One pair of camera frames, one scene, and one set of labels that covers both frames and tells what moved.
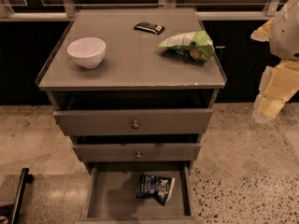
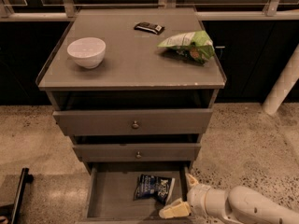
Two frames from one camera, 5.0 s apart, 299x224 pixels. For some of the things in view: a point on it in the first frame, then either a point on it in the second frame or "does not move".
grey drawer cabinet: x=135 y=89 does not move
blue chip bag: x=151 y=186 does not move
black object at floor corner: x=12 y=211 does not move
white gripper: x=287 y=32 to x=196 y=196
